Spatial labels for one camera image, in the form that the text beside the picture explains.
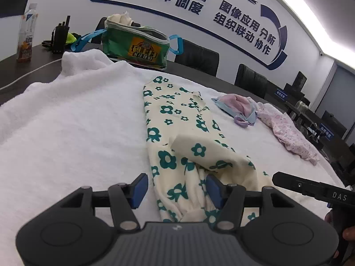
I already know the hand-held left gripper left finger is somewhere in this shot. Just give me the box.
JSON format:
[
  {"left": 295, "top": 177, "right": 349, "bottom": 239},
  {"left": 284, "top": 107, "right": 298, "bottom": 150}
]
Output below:
[{"left": 59, "top": 173, "right": 148, "bottom": 231}]

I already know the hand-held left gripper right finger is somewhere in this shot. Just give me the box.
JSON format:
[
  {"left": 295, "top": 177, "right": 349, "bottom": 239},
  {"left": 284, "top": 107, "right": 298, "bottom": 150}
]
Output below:
[{"left": 206, "top": 174, "right": 294, "bottom": 231}]

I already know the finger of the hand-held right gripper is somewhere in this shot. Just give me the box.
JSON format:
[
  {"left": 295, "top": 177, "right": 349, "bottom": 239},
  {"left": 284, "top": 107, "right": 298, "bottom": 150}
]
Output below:
[{"left": 272, "top": 171, "right": 355, "bottom": 208}]

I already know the cream green-flowered garment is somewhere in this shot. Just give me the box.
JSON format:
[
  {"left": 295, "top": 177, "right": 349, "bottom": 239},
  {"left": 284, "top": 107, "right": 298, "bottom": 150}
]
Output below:
[{"left": 143, "top": 75, "right": 274, "bottom": 224}]

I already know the person's right hand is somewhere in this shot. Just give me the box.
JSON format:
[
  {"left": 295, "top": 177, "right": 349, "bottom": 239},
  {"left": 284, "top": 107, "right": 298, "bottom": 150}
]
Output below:
[{"left": 342, "top": 225, "right": 355, "bottom": 241}]

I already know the pink floral garment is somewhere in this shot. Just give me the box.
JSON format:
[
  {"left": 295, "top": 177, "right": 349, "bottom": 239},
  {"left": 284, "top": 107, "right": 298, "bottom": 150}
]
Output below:
[{"left": 256, "top": 102, "right": 322, "bottom": 166}]

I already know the pink and blue garment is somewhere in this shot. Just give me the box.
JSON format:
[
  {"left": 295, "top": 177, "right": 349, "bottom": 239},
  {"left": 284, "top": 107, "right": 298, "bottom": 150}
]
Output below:
[{"left": 211, "top": 94, "right": 260, "bottom": 128}]

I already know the white fluffy towel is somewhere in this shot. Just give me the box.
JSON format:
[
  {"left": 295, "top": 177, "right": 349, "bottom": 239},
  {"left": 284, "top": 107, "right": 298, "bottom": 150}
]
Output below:
[{"left": 0, "top": 49, "right": 347, "bottom": 266}]

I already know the black desk monitor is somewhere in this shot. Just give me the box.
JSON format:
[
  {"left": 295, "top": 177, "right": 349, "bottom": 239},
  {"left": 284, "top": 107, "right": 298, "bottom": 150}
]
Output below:
[{"left": 294, "top": 71, "right": 308, "bottom": 91}]

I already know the black office chair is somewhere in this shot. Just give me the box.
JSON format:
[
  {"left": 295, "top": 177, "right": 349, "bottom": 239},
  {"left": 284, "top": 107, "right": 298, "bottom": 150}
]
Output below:
[
  {"left": 174, "top": 39, "right": 220, "bottom": 77},
  {"left": 234, "top": 64, "right": 268, "bottom": 99}
]

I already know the green zip bag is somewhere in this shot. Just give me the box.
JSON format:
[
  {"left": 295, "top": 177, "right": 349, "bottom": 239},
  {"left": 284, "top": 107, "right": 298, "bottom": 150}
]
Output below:
[{"left": 71, "top": 19, "right": 184, "bottom": 71}]

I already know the black radios holder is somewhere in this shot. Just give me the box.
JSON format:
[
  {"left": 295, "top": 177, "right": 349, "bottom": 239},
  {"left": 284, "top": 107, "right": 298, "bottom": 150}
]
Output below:
[{"left": 53, "top": 15, "right": 70, "bottom": 54}]

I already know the cream cloth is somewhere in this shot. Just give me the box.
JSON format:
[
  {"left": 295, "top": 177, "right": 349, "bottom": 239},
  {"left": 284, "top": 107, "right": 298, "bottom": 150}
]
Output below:
[{"left": 107, "top": 11, "right": 134, "bottom": 27}]

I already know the drink bottle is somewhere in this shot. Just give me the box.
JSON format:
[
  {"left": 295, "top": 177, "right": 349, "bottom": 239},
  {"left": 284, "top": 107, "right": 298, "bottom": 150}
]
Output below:
[{"left": 16, "top": 3, "right": 38, "bottom": 63}]

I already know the white cable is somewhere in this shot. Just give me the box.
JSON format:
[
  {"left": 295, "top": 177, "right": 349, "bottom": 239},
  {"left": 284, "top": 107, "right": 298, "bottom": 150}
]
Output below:
[{"left": 0, "top": 58, "right": 63, "bottom": 91}]

